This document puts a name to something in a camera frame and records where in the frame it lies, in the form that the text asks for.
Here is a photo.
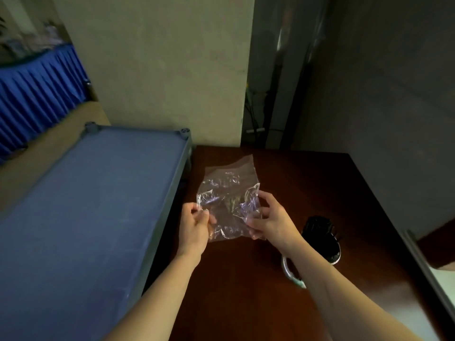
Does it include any person's right hand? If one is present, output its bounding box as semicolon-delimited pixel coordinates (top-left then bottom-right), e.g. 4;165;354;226
245;190;305;257

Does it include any person's left hand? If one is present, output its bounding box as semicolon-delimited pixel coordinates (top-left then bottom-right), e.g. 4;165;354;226
176;202;218;260

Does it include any cluster of black chopsticks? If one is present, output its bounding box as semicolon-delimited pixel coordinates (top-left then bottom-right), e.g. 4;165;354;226
302;215;345;264

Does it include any perforated steel utensil holder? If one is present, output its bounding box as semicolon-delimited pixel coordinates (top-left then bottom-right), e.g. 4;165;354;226
281;223;342;290

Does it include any clear plastic bag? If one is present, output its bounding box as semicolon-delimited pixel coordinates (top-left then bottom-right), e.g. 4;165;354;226
196;154;266;243

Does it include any person's left forearm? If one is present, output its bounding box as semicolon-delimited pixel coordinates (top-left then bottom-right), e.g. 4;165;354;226
105;251;203;341

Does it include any person's right forearm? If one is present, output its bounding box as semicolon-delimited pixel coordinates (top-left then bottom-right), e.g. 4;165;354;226
282;236;422;341

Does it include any grey plastic cart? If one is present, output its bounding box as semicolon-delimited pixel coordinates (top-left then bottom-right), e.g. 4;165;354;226
0;121;193;341

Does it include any black vertical pipe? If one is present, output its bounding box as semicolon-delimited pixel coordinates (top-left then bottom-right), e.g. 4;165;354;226
261;31;285;149

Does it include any dark pipe with plastic wrap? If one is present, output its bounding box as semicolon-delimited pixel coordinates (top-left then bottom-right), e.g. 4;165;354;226
281;10;328;150

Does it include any white-silled low window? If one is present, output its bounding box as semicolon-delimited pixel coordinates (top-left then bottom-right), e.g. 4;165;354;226
400;229;455;318

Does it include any long table with blue skirt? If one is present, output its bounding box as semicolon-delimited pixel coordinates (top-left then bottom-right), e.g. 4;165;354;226
0;43;90;167

